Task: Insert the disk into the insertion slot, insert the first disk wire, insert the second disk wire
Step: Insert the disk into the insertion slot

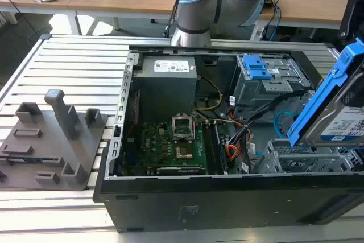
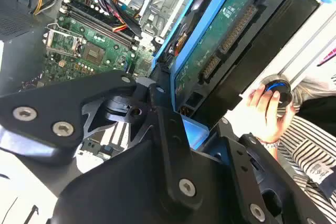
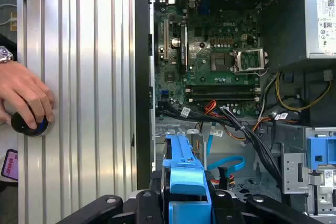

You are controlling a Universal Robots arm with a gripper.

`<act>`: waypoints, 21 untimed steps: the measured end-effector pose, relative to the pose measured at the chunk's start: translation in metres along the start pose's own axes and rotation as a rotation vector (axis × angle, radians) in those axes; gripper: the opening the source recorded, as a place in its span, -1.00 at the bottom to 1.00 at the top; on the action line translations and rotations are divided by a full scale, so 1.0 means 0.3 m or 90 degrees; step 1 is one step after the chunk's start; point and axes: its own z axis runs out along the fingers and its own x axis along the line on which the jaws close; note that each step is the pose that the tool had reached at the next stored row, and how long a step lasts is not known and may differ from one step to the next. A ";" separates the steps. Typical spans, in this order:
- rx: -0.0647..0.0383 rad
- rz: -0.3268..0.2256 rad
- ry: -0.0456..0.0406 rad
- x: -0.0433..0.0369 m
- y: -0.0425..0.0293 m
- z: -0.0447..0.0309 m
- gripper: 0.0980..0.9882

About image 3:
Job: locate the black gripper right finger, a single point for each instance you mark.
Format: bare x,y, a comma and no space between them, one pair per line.
228,208

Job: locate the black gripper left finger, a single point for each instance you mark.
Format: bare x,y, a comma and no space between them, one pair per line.
147,208

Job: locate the hard disk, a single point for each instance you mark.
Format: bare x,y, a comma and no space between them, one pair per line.
183,176

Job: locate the metal disk bay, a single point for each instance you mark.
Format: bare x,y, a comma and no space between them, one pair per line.
160,140

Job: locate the black RAM slot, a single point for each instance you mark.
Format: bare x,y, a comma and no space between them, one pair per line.
223,101
223,91
223,87
223,97

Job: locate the person's hand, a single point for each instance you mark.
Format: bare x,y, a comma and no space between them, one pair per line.
23,90

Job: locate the metal drive cage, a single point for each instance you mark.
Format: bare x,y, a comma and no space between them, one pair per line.
291,171

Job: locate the blue drive latch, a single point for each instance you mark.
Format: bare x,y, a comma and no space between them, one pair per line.
330,150

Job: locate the black PC case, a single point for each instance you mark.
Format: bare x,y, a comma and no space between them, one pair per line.
143,77

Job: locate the phone with pink screen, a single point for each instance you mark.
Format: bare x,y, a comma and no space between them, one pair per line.
10,166

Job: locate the CPU socket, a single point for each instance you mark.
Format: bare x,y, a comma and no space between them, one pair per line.
250,60

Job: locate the metal socket cover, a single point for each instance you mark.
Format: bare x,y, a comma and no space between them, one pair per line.
220,53

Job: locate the black graphics card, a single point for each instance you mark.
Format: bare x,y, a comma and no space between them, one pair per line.
183,51

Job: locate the silver coin battery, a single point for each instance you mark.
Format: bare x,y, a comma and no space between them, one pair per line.
175,42

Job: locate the green motherboard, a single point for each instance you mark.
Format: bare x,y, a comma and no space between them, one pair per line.
223,37

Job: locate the grey power supply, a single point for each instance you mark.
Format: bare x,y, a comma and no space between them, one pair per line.
312,24

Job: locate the silver wristwatch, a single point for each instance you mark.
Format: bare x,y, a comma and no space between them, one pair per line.
5,54

